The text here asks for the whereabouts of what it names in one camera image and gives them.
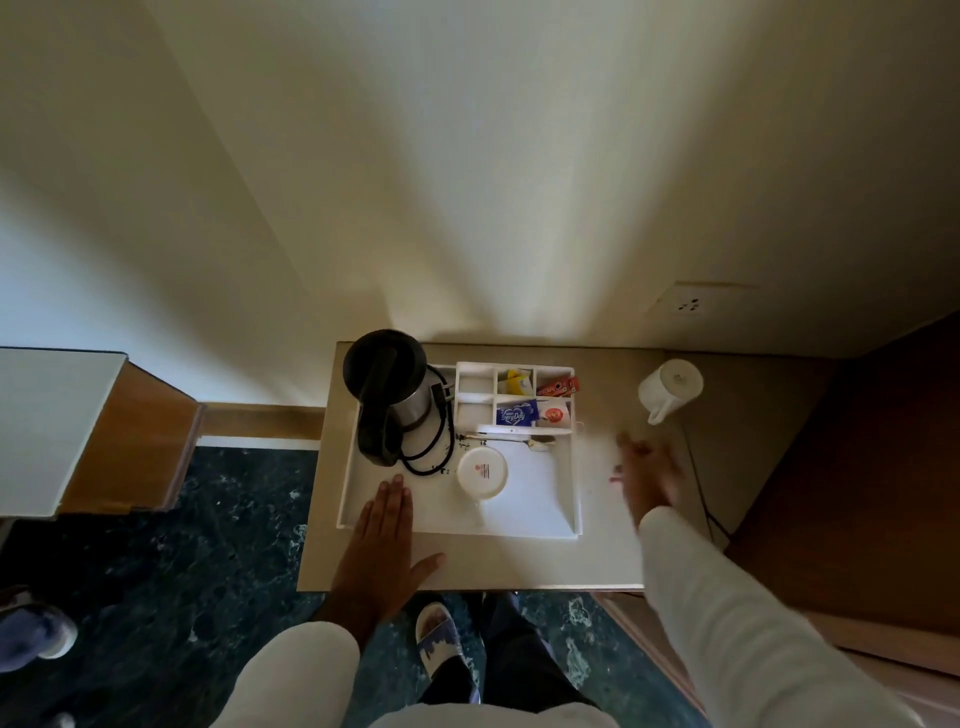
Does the brown wooden cabinet panel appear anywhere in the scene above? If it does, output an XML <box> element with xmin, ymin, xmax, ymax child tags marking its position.
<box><xmin>58</xmin><ymin>358</ymin><xmax>206</xmax><ymax>516</ymax></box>

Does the wooden skirting board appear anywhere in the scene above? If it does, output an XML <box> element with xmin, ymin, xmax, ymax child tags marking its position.
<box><xmin>198</xmin><ymin>403</ymin><xmax>328</xmax><ymax>444</ymax></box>

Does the person's left hand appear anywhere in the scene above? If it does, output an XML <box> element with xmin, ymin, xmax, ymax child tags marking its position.
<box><xmin>328</xmin><ymin>474</ymin><xmax>447</xmax><ymax>624</ymax></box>

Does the white cabinet top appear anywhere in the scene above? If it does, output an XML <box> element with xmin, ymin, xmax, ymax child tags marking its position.
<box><xmin>0</xmin><ymin>347</ymin><xmax>128</xmax><ymax>520</ymax></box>

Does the person's right hand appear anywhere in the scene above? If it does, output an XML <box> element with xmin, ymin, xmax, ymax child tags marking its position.
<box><xmin>610</xmin><ymin>432</ymin><xmax>685</xmax><ymax>531</ymax></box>

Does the dark wooden door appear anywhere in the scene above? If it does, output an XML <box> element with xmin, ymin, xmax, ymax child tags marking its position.
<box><xmin>723</xmin><ymin>311</ymin><xmax>960</xmax><ymax>657</ymax></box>

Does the person's right forearm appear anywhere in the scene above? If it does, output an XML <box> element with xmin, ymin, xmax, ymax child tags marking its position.
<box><xmin>637</xmin><ymin>506</ymin><xmax>927</xmax><ymax>728</ymax></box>

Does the plain white cup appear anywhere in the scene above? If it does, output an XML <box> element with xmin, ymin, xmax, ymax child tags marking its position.
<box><xmin>637</xmin><ymin>358</ymin><xmax>705</xmax><ymax>427</ymax></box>

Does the white cup with red print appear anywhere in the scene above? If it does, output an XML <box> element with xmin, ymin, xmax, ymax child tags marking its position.
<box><xmin>455</xmin><ymin>444</ymin><xmax>511</xmax><ymax>520</ymax></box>

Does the person's left forearm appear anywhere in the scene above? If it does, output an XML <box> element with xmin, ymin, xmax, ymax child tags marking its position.
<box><xmin>212</xmin><ymin>597</ymin><xmax>393</xmax><ymax>728</ymax></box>

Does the blue and white shoe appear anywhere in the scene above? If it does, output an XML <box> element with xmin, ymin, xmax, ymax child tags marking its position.
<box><xmin>0</xmin><ymin>585</ymin><xmax>80</xmax><ymax>674</ymax></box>

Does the black kettle power cord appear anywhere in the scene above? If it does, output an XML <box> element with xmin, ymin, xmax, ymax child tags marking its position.
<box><xmin>397</xmin><ymin>366</ymin><xmax>459</xmax><ymax>478</ymax></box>

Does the black and steel electric kettle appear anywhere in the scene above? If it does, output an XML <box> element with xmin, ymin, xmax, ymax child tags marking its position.
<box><xmin>342</xmin><ymin>328</ymin><xmax>451</xmax><ymax>468</ymax></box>

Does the white compartment sachet organizer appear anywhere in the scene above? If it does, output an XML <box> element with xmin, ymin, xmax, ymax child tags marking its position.
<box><xmin>452</xmin><ymin>361</ymin><xmax>585</xmax><ymax>437</ymax></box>

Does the metal teaspoon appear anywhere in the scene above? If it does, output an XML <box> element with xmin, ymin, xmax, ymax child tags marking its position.
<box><xmin>457</xmin><ymin>431</ymin><xmax>557</xmax><ymax>453</ymax></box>

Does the white wall socket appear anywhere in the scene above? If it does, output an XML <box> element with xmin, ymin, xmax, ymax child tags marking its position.
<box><xmin>651</xmin><ymin>281</ymin><xmax>760</xmax><ymax>321</ymax></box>

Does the thin black cable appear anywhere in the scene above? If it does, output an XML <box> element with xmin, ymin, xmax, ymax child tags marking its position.
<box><xmin>684</xmin><ymin>442</ymin><xmax>734</xmax><ymax>543</ymax></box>

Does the person's white shirt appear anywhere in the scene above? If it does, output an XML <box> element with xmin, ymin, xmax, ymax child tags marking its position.
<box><xmin>371</xmin><ymin>702</ymin><xmax>620</xmax><ymax>728</ymax></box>

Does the white and blue slipper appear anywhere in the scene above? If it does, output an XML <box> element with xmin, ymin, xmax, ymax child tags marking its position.
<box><xmin>414</xmin><ymin>601</ymin><xmax>472</xmax><ymax>681</ymax></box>

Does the person's dark trouser leg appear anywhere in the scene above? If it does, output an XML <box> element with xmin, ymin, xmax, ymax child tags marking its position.
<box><xmin>418</xmin><ymin>591</ymin><xmax>601</xmax><ymax>710</ymax></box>

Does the white serving tray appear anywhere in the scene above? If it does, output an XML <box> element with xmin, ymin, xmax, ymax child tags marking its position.
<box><xmin>335</xmin><ymin>361</ymin><xmax>585</xmax><ymax>540</ymax></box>

